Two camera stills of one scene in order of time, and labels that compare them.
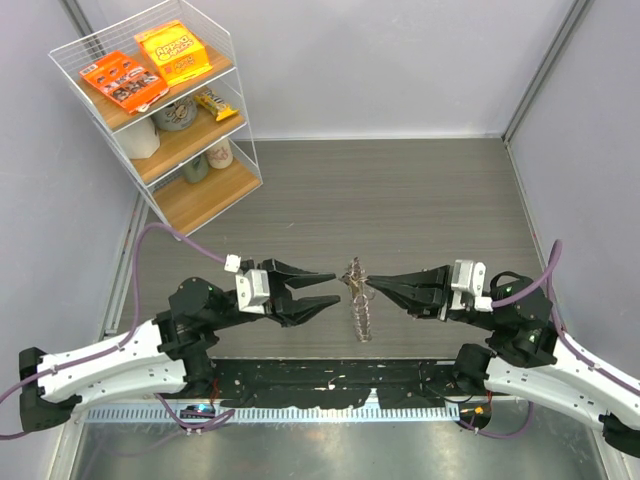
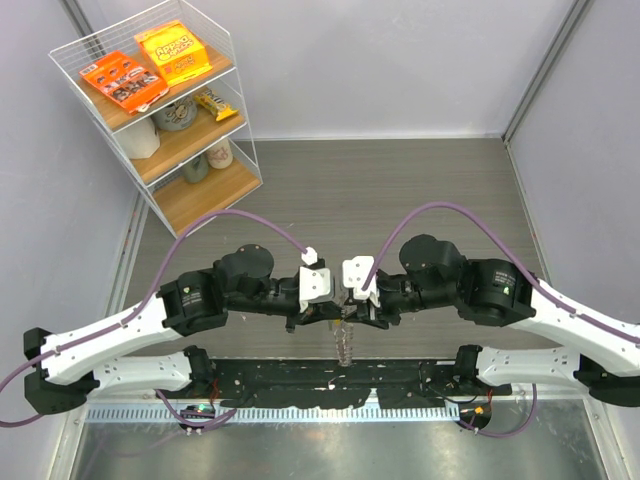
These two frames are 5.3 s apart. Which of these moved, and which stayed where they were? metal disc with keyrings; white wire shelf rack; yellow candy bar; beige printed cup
Moved: metal disc with keyrings
Stayed: white wire shelf rack; yellow candy bar; beige printed cup
